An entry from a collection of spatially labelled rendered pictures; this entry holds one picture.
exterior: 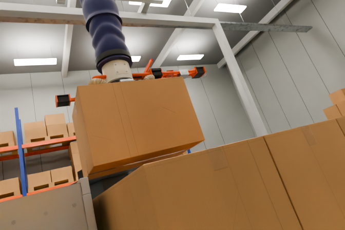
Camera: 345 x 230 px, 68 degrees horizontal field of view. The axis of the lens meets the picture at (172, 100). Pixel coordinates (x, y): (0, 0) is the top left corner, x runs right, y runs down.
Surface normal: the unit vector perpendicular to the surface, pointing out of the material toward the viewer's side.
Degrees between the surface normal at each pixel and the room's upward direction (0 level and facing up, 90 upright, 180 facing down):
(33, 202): 90
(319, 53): 90
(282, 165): 90
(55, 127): 90
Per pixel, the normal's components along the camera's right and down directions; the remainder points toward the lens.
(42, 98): 0.40, -0.42
